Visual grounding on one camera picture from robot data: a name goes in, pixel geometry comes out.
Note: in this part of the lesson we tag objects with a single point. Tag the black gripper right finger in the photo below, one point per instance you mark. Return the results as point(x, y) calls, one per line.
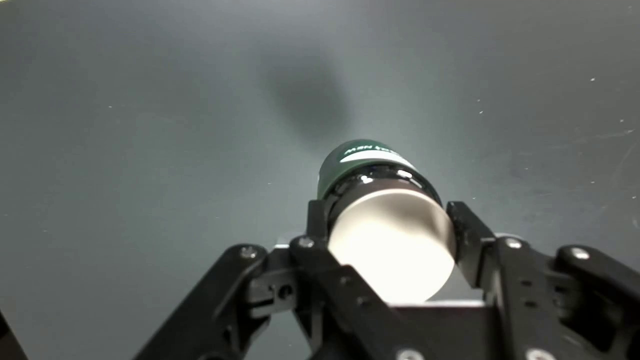
point(553, 306)

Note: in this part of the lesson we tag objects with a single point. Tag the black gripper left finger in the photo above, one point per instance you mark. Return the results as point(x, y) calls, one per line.
point(266, 306)

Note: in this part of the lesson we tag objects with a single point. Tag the green bottle with dark cap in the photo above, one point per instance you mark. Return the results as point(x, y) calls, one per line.
point(392, 246)

